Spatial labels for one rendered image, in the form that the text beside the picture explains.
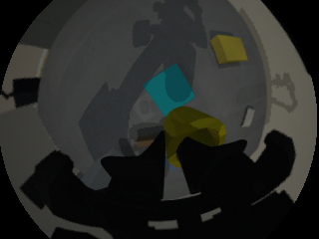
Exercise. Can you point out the olive yellow rectangular block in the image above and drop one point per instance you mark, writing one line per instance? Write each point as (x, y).
(228, 49)

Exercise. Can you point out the brown flat bar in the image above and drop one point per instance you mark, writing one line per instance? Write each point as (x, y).
(145, 140)

